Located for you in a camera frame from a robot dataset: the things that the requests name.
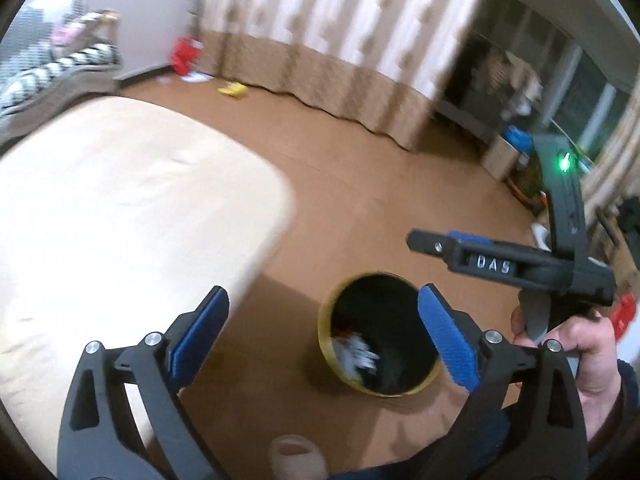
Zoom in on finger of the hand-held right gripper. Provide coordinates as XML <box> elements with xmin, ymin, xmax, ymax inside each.
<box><xmin>447</xmin><ymin>231</ymin><xmax>493</xmax><ymax>246</ymax></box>
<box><xmin>407</xmin><ymin>230</ymin><xmax>453</xmax><ymax>260</ymax></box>

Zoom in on pink printed pillow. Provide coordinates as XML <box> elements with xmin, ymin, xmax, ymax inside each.
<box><xmin>52</xmin><ymin>22</ymin><xmax>86</xmax><ymax>46</ymax></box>

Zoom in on black white striped sofa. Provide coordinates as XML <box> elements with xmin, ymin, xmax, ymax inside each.
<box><xmin>0</xmin><ymin>0</ymin><xmax>123</xmax><ymax>126</ymax></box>

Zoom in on light hanging cloth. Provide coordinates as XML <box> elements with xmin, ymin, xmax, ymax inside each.
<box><xmin>495</xmin><ymin>50</ymin><xmax>543</xmax><ymax>116</ymax></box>

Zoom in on person's beige slipper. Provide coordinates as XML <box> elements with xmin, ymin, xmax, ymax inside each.
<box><xmin>267</xmin><ymin>435</ymin><xmax>328</xmax><ymax>480</ymax></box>

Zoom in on person's right forearm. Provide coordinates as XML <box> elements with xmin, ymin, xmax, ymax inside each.
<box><xmin>585</xmin><ymin>357</ymin><xmax>640</xmax><ymax>461</ymax></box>

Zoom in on blue plastic bag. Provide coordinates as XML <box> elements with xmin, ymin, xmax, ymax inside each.
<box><xmin>502</xmin><ymin>127</ymin><xmax>533</xmax><ymax>153</ymax></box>

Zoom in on beige patterned curtain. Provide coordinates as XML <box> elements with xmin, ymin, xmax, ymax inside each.
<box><xmin>580</xmin><ymin>95</ymin><xmax>640</xmax><ymax>221</ymax></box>
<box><xmin>192</xmin><ymin>0</ymin><xmax>493</xmax><ymax>151</ymax></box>

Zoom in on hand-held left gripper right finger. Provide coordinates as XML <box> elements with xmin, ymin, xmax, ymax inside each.
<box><xmin>417</xmin><ymin>282</ymin><xmax>588</xmax><ymax>480</ymax></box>

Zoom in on wooden table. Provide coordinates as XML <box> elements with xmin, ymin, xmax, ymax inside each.
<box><xmin>0</xmin><ymin>95</ymin><xmax>301</xmax><ymax>461</ymax></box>

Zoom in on person's right hand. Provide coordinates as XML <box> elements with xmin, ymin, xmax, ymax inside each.
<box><xmin>510</xmin><ymin>305</ymin><xmax>626</xmax><ymax>453</ymax></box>

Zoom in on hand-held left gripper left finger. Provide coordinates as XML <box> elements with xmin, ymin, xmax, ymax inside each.
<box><xmin>57</xmin><ymin>285</ymin><xmax>231</xmax><ymax>480</ymax></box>

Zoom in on black yellow-rimmed trash bin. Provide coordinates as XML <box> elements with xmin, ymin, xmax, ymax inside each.
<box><xmin>317</xmin><ymin>272</ymin><xmax>443</xmax><ymax>398</ymax></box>

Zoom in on red plastic stool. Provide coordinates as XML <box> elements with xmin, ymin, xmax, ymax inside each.
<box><xmin>612</xmin><ymin>295</ymin><xmax>640</xmax><ymax>341</ymax></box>

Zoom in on cardboard box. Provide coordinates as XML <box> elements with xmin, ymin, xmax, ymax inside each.
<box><xmin>480</xmin><ymin>135</ymin><xmax>521</xmax><ymax>181</ymax></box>

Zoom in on red plastic bag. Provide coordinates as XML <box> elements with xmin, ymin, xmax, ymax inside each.
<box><xmin>170</xmin><ymin>37</ymin><xmax>203</xmax><ymax>76</ymax></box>

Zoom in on white crumpled wrappers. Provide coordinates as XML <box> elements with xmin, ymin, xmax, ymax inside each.
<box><xmin>332</xmin><ymin>330</ymin><xmax>381</xmax><ymax>383</ymax></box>

